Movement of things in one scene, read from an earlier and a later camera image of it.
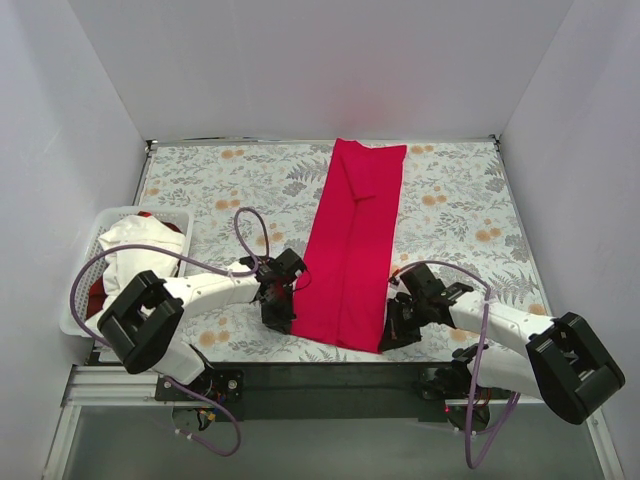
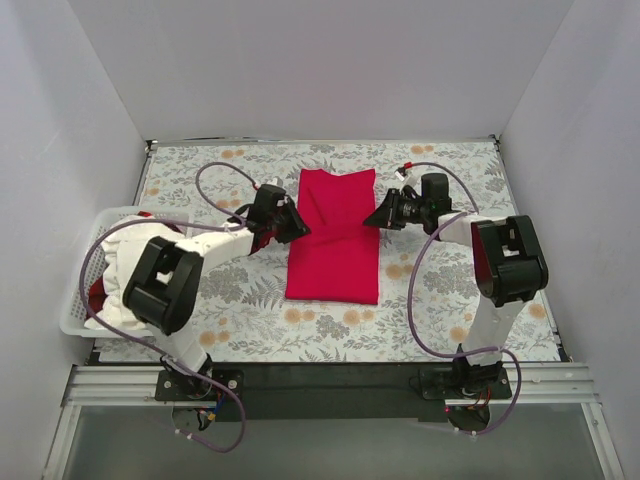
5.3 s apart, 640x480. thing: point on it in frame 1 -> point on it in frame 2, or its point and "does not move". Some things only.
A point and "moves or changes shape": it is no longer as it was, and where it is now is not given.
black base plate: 346,391 does not move
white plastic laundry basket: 89,265 does not move
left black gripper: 276,304 -> 282,218
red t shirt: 348,250 moves or changes shape
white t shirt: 124,266 does not move
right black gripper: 403,312 -> 393,212
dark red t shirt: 99,291 does not move
